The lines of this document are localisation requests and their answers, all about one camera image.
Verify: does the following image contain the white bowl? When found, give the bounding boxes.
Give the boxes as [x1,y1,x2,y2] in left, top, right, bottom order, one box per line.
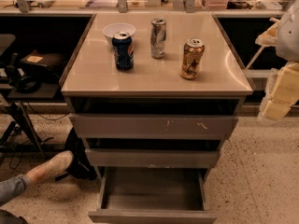
[103,22,135,45]

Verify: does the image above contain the blue jeans leg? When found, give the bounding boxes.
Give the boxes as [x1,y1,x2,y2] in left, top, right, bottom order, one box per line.
[0,175,31,206]

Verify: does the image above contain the grey drawer cabinet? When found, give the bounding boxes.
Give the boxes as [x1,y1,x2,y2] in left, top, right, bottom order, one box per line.
[59,12,256,182]

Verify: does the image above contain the grey drawer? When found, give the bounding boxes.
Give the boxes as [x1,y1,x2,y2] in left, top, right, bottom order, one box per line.
[66,97,244,139]
[89,167,216,224]
[86,138,222,169]

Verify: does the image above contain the grey middle drawer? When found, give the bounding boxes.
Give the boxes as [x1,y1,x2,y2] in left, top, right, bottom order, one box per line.
[86,138,222,169]

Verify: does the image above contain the blue pepsi can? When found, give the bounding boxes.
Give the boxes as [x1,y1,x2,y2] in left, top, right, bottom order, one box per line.
[112,31,134,71]

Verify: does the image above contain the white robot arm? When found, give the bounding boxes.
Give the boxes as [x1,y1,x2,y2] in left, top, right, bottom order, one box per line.
[255,0,299,122]

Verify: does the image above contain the black bag with label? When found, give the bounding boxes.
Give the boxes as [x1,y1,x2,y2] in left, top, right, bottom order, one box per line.
[20,50,67,84]

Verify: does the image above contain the beige shoe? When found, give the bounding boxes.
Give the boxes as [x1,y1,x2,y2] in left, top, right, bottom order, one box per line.
[26,151,74,183]

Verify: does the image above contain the grey bottom drawer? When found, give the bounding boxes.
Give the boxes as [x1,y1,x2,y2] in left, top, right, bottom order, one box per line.
[89,167,216,224]

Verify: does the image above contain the black headphones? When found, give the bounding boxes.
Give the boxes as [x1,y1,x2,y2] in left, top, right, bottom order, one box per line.
[5,65,41,93]

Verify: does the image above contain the silver crushed can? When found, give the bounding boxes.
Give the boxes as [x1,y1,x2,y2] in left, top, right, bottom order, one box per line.
[150,18,166,59]

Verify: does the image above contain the white stick with handle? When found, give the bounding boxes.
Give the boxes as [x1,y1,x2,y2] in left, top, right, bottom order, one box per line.
[245,18,279,70]

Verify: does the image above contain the grey top drawer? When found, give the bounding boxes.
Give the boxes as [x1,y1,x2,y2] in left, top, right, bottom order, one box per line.
[66,97,244,139]

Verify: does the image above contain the gold dented can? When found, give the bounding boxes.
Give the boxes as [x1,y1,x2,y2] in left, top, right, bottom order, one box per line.
[180,37,205,79]

